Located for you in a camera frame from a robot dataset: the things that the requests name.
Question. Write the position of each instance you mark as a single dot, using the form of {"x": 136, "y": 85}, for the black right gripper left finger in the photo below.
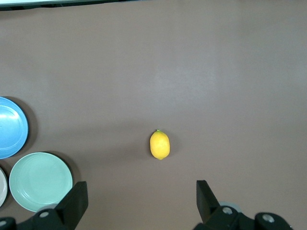
{"x": 74, "y": 203}

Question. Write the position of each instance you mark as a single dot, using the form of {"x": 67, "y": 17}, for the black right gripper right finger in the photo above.
{"x": 206, "y": 203}

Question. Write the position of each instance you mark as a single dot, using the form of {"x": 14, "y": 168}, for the yellow lemon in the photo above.
{"x": 160, "y": 145}

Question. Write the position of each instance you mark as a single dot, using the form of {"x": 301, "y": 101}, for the mint green plate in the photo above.
{"x": 40, "y": 182}

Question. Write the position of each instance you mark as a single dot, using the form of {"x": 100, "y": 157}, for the beige plate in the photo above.
{"x": 2, "y": 187}

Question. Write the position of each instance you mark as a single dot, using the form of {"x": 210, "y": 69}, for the blue plate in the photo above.
{"x": 12, "y": 129}

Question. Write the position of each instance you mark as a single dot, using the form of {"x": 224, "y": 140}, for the black table edge strip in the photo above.
{"x": 48, "y": 7}

